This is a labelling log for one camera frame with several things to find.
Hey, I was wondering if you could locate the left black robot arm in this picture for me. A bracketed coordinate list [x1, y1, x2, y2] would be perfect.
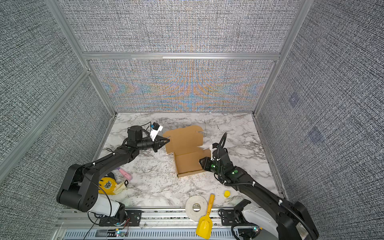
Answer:
[57, 123, 170, 227]

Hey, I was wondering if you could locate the white tape roll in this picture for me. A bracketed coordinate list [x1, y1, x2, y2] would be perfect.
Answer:
[185, 195, 208, 222]

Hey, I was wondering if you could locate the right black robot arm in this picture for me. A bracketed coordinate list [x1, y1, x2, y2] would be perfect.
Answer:
[199, 150, 319, 240]

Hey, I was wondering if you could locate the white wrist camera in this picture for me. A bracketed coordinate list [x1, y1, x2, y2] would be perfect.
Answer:
[150, 122, 163, 142]
[209, 143, 219, 159]

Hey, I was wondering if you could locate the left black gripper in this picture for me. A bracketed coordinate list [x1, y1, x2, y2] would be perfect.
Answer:
[137, 136, 170, 153]

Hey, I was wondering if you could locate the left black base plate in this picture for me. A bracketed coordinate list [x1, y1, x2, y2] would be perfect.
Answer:
[99, 210, 143, 227]

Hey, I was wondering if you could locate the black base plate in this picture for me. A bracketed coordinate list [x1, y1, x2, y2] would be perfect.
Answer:
[99, 210, 143, 227]
[218, 209, 243, 226]

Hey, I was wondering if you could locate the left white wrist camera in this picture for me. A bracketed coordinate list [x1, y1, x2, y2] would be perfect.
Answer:
[150, 122, 163, 142]

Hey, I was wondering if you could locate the yellow work glove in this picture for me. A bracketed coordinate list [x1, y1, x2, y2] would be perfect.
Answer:
[99, 177, 129, 195]

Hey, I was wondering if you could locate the small yellow bottle cap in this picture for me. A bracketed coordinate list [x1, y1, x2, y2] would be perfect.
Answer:
[224, 191, 231, 198]

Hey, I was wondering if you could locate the aluminium front frame rail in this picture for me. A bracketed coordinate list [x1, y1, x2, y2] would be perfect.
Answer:
[51, 207, 278, 240]

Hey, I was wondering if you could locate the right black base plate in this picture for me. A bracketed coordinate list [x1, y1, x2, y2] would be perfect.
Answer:
[218, 209, 243, 226]

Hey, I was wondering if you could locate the yellow plastic toy shovel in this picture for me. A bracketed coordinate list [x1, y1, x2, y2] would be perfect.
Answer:
[196, 194, 215, 240]

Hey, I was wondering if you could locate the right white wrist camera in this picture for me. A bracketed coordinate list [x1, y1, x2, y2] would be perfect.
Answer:
[209, 143, 219, 159]

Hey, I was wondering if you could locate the right black cable conduit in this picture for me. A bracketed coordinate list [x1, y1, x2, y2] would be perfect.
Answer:
[214, 132, 316, 240]

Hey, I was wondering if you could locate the brown cardboard box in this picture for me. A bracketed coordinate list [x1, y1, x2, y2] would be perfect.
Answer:
[163, 126, 211, 178]

